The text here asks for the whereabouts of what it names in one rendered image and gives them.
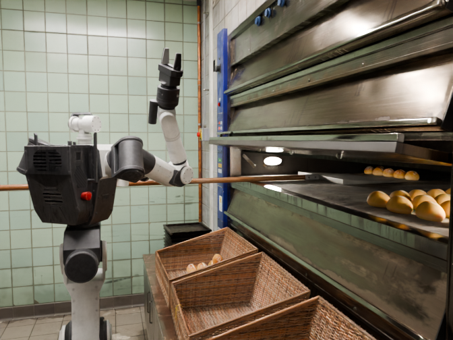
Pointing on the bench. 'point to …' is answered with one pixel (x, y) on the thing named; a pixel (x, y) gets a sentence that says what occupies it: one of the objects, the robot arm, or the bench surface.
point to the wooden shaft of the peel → (189, 183)
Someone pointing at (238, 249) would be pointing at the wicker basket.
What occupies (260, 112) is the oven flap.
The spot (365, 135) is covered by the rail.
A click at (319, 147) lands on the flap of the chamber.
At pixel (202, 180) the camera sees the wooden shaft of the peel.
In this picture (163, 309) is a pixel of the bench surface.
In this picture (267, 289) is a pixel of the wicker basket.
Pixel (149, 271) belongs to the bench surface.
